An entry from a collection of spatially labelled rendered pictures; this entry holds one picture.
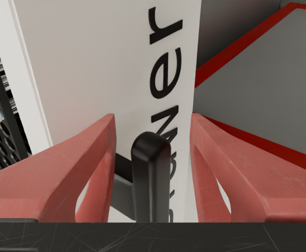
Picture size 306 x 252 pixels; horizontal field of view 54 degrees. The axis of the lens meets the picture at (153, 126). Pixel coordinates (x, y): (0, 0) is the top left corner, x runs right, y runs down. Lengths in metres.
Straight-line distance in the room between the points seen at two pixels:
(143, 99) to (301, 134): 0.27
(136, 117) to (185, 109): 0.05
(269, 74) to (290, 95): 0.06
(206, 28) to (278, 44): 0.15
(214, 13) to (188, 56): 0.40
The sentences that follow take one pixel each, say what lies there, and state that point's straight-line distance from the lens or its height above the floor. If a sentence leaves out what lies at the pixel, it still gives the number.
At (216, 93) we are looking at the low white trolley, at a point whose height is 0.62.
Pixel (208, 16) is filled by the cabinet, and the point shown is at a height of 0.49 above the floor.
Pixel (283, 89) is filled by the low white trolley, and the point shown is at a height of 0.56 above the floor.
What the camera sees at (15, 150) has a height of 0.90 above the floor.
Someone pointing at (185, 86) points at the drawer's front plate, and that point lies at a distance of 0.19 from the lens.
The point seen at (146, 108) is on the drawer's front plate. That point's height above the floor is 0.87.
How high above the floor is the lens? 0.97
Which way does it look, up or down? 40 degrees down
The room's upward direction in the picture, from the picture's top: 129 degrees counter-clockwise
